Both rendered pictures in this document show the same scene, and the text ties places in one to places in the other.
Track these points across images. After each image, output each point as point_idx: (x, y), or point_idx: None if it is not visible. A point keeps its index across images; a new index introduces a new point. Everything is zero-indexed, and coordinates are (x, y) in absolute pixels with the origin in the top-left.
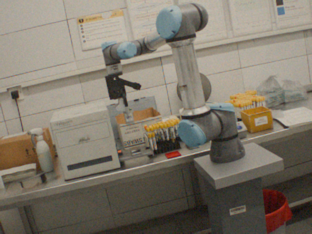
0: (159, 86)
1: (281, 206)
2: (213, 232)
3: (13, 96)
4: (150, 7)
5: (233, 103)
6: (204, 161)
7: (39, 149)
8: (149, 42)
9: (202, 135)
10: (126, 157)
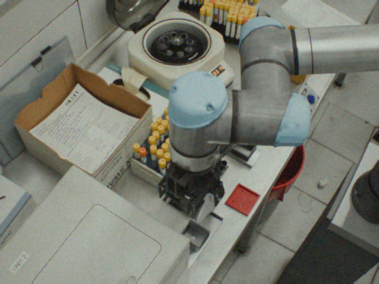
0: (67, 10)
1: (303, 149)
2: (307, 263)
3: None
4: None
5: (229, 17)
6: (358, 225)
7: None
8: (318, 68)
9: None
10: (189, 259)
